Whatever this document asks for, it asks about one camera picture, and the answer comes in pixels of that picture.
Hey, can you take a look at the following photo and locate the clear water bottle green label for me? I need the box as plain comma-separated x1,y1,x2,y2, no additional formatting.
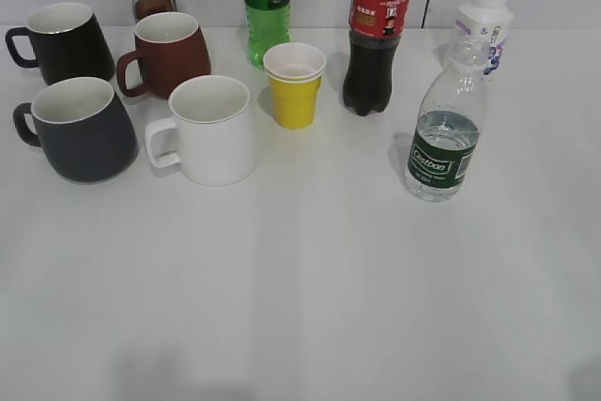
405,37,489,202

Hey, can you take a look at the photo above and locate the dark grey mug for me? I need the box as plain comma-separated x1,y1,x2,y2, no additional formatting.
12,77,138,183

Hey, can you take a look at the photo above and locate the white mug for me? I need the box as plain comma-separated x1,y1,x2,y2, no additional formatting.
145,75,259,187

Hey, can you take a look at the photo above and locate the brown mug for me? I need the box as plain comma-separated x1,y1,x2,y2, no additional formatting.
116,11,211,99

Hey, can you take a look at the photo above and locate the black mug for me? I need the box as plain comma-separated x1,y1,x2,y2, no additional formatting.
5,2,116,85

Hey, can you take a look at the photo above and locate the yellow paper cup stack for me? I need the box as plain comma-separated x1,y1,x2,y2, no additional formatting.
263,42,326,130

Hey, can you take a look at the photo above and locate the cola bottle red label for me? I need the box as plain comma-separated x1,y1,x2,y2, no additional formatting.
342,0,410,116

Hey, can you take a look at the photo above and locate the white milk carton bottle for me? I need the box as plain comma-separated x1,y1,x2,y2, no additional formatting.
447,0,514,82

